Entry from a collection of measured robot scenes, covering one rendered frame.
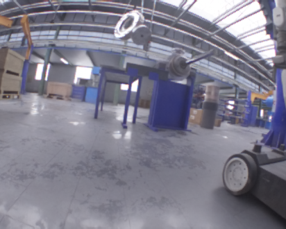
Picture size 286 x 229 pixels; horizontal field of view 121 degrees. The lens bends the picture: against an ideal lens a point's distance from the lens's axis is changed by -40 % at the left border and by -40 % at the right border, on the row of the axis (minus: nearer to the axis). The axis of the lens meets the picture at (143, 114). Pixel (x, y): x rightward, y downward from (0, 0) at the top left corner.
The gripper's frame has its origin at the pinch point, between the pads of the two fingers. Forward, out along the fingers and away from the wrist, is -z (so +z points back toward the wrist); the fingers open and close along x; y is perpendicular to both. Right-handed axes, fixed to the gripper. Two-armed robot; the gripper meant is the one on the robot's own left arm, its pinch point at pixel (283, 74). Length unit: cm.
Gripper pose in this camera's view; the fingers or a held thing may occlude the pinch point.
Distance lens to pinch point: 67.9
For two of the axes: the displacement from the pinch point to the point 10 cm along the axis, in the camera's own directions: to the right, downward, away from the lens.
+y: -9.8, -1.4, -1.1
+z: 1.7, -9.5, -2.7
